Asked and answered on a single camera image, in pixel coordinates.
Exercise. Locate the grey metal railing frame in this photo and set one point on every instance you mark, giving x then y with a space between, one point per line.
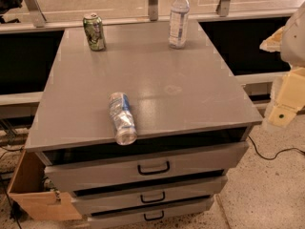
54 15

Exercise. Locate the black object top left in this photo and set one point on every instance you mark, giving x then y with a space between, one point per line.
9 0

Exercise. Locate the bottom grey drawer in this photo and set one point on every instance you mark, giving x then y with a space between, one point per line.
151 213

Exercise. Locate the top grey drawer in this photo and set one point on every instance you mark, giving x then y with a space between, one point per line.
129 169

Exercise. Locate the middle grey drawer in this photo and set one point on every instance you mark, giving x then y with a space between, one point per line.
147 195

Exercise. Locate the upright clear plastic bottle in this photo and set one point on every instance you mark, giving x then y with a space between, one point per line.
178 23

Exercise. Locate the open cardboard box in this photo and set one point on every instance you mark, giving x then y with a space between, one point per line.
27 189

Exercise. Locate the green soda can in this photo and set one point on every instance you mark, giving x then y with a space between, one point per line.
93 28

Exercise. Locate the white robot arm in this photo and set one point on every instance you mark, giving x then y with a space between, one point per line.
288 91

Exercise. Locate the grey drawer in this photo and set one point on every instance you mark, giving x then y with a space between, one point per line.
147 195
151 213
129 169

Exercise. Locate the lying blue-label plastic bottle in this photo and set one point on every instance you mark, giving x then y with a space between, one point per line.
122 119

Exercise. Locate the grey drawer cabinet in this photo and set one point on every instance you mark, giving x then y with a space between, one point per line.
179 99

